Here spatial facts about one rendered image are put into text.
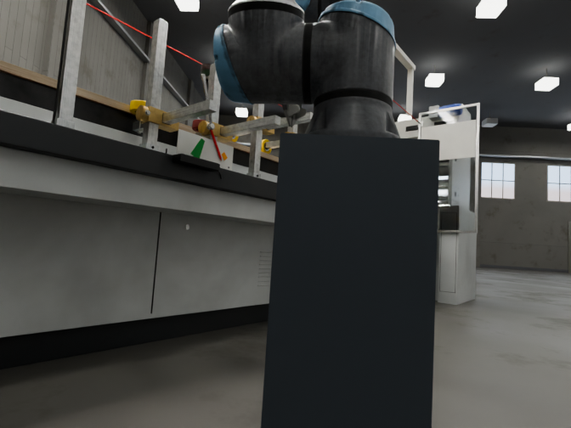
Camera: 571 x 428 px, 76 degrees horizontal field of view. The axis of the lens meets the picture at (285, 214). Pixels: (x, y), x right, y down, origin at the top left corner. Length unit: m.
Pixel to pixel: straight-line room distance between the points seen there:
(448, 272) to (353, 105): 2.97
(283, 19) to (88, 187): 0.75
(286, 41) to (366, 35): 0.14
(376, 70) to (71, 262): 1.12
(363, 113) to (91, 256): 1.07
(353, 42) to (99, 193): 0.84
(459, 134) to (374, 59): 2.98
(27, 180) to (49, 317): 0.47
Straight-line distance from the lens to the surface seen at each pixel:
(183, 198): 1.37
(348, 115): 0.65
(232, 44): 0.75
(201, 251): 1.68
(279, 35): 0.74
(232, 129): 1.43
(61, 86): 1.22
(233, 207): 1.52
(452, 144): 3.65
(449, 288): 3.55
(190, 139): 1.38
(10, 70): 1.41
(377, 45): 0.73
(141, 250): 1.51
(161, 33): 1.43
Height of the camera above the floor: 0.42
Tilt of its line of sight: 5 degrees up
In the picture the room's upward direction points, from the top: 4 degrees clockwise
